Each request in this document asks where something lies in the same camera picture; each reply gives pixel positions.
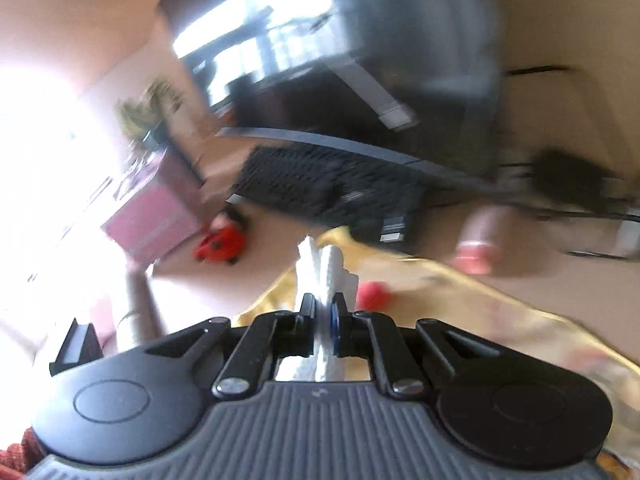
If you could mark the pink capped tube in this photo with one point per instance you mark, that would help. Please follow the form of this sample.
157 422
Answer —
480 245

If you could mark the white knitted cloth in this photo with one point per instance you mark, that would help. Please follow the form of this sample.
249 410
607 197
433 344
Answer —
320 273

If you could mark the red white toy rocket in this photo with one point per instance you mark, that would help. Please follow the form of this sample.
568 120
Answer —
373 296

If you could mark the pink box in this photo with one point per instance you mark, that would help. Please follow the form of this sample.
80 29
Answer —
161 210

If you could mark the red knitted toy car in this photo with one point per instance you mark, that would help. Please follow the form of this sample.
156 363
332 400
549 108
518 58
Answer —
225 237

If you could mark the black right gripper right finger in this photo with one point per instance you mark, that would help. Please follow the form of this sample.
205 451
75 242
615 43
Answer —
341 324

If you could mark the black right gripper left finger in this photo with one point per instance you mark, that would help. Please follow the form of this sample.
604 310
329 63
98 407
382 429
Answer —
304 326

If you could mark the black computer monitor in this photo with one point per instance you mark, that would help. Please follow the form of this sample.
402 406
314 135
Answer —
415 82

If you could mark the potted plant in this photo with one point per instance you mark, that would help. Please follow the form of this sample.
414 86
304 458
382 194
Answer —
160 100

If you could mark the black power adapter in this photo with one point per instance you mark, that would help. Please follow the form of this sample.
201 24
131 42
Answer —
569 179

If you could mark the yellow cartoon towel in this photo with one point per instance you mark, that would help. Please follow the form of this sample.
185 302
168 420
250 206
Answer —
423 288

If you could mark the black keyboard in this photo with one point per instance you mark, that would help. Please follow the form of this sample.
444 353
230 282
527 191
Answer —
380 203

